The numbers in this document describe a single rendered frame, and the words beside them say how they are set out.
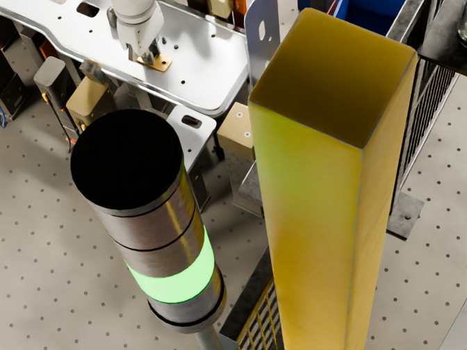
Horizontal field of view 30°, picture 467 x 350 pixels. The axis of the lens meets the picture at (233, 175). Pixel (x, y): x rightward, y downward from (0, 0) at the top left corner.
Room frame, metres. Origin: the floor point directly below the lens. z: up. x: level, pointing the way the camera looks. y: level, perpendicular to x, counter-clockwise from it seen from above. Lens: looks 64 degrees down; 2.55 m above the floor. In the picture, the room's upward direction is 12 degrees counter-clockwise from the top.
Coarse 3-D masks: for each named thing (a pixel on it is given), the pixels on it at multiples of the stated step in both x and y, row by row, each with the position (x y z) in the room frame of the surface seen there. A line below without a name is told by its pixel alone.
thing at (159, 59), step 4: (152, 52) 1.08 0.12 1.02; (156, 56) 1.07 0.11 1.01; (160, 56) 1.07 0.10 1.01; (164, 56) 1.07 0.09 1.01; (168, 56) 1.06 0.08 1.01; (140, 60) 1.07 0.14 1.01; (156, 60) 1.06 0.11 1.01; (160, 60) 1.06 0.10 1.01; (164, 60) 1.06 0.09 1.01; (168, 60) 1.05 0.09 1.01; (148, 64) 1.06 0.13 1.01; (152, 64) 1.05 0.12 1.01; (156, 64) 1.05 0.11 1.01; (160, 64) 1.05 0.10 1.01; (168, 64) 1.04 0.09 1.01; (156, 68) 1.04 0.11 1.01; (160, 68) 1.04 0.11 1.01; (164, 68) 1.04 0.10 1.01
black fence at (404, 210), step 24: (408, 0) 0.70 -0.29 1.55; (408, 24) 0.66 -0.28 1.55; (432, 72) 0.81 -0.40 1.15; (456, 72) 1.02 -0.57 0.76; (432, 96) 0.87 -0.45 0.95; (408, 120) 0.72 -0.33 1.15; (432, 120) 0.90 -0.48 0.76; (408, 144) 0.74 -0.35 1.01; (408, 168) 0.80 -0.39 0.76; (408, 216) 0.70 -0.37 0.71; (264, 264) 0.36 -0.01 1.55; (264, 288) 0.33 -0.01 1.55; (240, 312) 0.31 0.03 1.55; (240, 336) 0.28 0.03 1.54; (264, 336) 0.33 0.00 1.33
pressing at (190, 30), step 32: (0, 0) 1.31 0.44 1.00; (32, 0) 1.30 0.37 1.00; (96, 0) 1.26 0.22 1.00; (160, 0) 1.22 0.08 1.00; (64, 32) 1.19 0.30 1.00; (96, 32) 1.17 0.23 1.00; (160, 32) 1.14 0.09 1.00; (192, 32) 1.12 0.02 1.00; (224, 32) 1.10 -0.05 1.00; (128, 64) 1.07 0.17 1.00; (192, 64) 1.04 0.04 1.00; (224, 64) 1.02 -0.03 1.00; (160, 96) 0.98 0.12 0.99; (192, 96) 0.96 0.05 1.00; (224, 96) 0.94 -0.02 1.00
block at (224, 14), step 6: (216, 0) 1.14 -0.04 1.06; (222, 0) 1.14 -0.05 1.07; (228, 0) 1.14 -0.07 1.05; (216, 6) 1.14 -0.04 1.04; (222, 6) 1.13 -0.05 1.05; (228, 6) 1.14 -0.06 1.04; (216, 12) 1.14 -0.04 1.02; (222, 12) 1.13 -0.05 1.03; (228, 12) 1.14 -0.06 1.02; (222, 18) 1.14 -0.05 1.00; (228, 18) 1.14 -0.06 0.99
